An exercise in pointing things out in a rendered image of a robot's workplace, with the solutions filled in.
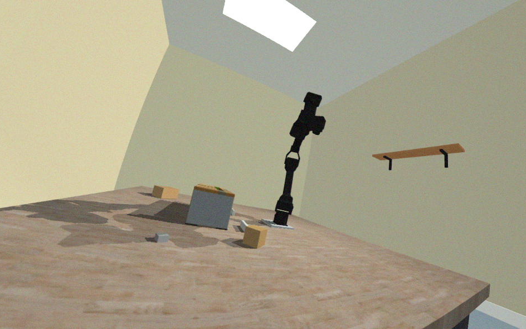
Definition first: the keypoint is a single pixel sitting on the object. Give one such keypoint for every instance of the tan cardboard box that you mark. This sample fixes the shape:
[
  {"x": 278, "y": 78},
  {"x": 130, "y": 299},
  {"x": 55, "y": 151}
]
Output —
[{"x": 254, "y": 236}]

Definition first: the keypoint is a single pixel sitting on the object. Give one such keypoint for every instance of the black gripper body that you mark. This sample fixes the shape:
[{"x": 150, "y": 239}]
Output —
[{"x": 306, "y": 116}]

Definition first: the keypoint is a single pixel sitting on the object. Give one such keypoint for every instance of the small tan block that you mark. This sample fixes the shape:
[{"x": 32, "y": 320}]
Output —
[{"x": 164, "y": 192}]

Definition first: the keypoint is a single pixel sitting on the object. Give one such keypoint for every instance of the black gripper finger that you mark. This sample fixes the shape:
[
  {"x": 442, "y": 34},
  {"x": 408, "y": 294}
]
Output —
[
  {"x": 298, "y": 127},
  {"x": 311, "y": 100}
]

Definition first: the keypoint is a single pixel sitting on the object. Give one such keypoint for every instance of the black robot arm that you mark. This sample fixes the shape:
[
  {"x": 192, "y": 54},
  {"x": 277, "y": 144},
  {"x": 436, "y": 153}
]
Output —
[{"x": 291, "y": 164}]

